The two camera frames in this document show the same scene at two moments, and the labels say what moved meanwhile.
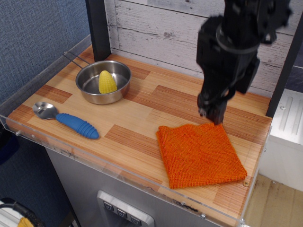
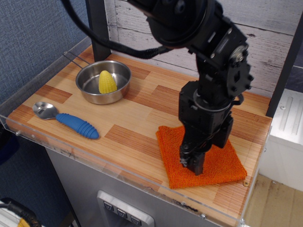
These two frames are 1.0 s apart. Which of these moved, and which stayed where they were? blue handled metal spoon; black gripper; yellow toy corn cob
Moved: black gripper
Stayed: blue handled metal spoon; yellow toy corn cob
